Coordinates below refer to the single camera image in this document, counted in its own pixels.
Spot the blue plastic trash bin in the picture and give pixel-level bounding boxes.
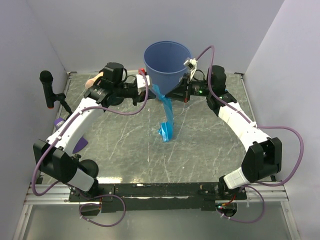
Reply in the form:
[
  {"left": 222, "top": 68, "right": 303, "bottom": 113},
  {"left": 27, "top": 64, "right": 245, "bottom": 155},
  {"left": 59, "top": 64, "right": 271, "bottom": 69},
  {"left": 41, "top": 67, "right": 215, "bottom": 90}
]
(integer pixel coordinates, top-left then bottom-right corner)
[{"left": 143, "top": 41, "right": 192, "bottom": 95}]

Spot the blue trash bag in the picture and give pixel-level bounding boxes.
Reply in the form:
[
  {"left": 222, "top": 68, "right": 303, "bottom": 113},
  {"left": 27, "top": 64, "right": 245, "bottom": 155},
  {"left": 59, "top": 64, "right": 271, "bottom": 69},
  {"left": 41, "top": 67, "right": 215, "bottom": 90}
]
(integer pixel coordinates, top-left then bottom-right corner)
[{"left": 152, "top": 84, "right": 174, "bottom": 143}]

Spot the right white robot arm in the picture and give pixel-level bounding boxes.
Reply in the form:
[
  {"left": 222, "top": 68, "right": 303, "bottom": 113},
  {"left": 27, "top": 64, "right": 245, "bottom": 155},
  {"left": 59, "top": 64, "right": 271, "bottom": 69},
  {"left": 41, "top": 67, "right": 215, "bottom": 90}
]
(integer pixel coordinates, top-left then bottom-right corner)
[{"left": 165, "top": 65, "right": 282, "bottom": 199}]

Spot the purple clear box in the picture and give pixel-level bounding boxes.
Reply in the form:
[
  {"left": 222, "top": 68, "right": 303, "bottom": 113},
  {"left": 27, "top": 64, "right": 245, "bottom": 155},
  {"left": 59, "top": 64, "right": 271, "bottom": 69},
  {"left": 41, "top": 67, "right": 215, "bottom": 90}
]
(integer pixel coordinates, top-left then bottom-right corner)
[{"left": 53, "top": 117, "right": 89, "bottom": 154}]

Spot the black microphone on stand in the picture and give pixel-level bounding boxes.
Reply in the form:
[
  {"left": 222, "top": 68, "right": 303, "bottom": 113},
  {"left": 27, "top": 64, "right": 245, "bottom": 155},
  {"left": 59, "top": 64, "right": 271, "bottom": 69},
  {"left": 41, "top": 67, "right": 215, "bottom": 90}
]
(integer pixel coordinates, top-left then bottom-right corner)
[{"left": 39, "top": 70, "right": 73, "bottom": 118}]

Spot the aluminium rail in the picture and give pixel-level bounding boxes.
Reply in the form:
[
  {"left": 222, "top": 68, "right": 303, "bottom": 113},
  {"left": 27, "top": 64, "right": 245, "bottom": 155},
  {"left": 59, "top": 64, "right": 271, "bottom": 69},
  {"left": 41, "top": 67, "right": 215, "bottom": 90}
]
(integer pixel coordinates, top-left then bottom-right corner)
[{"left": 24, "top": 182, "right": 289, "bottom": 205}]

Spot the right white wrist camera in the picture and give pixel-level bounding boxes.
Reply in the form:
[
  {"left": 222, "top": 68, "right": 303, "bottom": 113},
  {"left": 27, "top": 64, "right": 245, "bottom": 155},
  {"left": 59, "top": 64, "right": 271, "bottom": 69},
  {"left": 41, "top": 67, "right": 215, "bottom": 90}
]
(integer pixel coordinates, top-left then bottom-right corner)
[{"left": 183, "top": 57, "right": 198, "bottom": 81}]

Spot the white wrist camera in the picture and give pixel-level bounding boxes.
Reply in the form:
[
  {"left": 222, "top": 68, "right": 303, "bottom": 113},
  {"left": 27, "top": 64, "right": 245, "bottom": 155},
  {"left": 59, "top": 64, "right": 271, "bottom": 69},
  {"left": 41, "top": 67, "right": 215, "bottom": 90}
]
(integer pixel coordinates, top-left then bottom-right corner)
[
  {"left": 136, "top": 68, "right": 152, "bottom": 90},
  {"left": 183, "top": 57, "right": 198, "bottom": 81}
]

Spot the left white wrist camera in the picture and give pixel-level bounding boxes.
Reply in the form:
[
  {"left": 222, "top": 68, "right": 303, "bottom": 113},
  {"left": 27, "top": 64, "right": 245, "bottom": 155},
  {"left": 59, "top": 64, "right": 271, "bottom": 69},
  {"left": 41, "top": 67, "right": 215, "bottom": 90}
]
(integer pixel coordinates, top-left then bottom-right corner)
[{"left": 136, "top": 68, "right": 152, "bottom": 90}]

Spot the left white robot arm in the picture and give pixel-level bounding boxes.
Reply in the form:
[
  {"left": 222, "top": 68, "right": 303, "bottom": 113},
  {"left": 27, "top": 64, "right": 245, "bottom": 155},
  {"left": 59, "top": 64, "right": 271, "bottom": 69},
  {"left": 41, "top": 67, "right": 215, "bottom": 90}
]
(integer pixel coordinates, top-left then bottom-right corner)
[{"left": 31, "top": 62, "right": 156, "bottom": 201}]

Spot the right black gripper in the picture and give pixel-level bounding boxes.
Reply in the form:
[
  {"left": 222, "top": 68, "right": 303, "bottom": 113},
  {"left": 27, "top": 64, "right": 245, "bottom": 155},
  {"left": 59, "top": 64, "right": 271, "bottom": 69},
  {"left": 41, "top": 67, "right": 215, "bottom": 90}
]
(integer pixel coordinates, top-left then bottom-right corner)
[{"left": 165, "top": 72, "right": 214, "bottom": 103}]

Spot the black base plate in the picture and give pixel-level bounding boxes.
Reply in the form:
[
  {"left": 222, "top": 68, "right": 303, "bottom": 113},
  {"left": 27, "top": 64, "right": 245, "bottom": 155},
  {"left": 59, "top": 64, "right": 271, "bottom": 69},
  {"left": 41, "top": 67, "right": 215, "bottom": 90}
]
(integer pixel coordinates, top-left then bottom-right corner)
[{"left": 68, "top": 182, "right": 247, "bottom": 213}]

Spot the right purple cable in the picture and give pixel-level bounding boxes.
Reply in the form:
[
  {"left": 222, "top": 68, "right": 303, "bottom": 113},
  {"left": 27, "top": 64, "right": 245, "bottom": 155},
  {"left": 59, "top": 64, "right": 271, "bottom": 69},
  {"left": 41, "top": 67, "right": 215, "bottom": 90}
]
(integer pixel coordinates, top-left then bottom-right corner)
[{"left": 194, "top": 44, "right": 305, "bottom": 224}]

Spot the purple microphone on stand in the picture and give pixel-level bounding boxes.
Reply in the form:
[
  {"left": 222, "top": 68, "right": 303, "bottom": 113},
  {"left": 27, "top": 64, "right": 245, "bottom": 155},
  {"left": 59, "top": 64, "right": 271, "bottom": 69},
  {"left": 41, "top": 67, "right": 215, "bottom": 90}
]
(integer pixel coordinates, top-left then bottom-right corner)
[{"left": 72, "top": 154, "right": 99, "bottom": 179}]

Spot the beige microphone on stand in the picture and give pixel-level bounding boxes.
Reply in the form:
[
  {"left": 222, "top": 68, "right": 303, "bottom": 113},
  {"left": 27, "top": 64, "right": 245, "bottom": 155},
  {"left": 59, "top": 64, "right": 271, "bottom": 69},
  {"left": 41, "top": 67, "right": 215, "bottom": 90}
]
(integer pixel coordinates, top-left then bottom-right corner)
[{"left": 84, "top": 71, "right": 125, "bottom": 106}]

